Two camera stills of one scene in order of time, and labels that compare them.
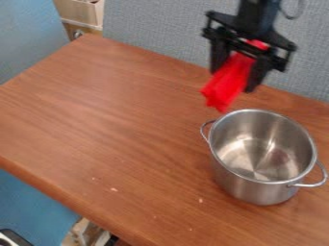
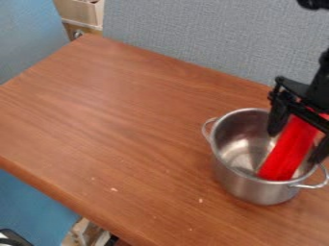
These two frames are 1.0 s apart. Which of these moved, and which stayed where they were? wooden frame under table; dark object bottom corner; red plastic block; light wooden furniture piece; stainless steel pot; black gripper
Moved: red plastic block; black gripper
Stayed: dark object bottom corner; light wooden furniture piece; wooden frame under table; stainless steel pot
